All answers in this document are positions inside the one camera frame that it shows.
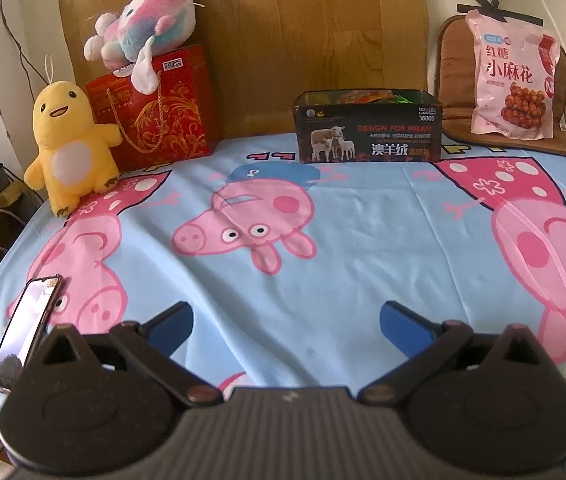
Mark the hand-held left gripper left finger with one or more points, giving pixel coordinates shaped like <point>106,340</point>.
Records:
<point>172,324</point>

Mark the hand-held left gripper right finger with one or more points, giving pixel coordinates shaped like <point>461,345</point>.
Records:
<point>400,322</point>

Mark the black cardboard box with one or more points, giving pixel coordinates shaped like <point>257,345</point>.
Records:
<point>368,132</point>

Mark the blue printed bedsheet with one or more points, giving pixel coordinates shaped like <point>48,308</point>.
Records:
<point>343,240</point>

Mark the smartphone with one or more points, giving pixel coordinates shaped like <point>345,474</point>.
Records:
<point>25,335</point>

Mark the yellow plush chick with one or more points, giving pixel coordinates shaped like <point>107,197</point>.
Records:
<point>73,150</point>

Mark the red gift bag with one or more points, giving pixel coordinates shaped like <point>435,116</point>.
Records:
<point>178,115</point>

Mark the brown seat cushion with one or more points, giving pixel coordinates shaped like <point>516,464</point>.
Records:
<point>455,80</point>

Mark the large pink snack bag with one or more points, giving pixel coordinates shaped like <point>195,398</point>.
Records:
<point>510,75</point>

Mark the wooden headboard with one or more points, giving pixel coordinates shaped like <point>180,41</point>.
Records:
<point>288,45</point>

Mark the pastel plush toy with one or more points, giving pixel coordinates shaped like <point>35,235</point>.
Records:
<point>153,20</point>

